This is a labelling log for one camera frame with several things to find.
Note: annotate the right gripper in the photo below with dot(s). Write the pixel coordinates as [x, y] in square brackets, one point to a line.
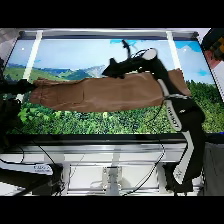
[115, 69]

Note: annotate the brown pants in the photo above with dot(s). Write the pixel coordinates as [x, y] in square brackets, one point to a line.
[106, 93]

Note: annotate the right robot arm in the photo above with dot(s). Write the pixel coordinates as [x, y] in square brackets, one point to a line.
[186, 116]

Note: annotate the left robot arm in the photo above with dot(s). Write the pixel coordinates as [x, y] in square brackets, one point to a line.
[10, 113]

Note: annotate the grey garment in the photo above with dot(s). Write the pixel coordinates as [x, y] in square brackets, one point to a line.
[215, 170]

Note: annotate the silver frame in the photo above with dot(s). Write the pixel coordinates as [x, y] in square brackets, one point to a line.
[100, 156]

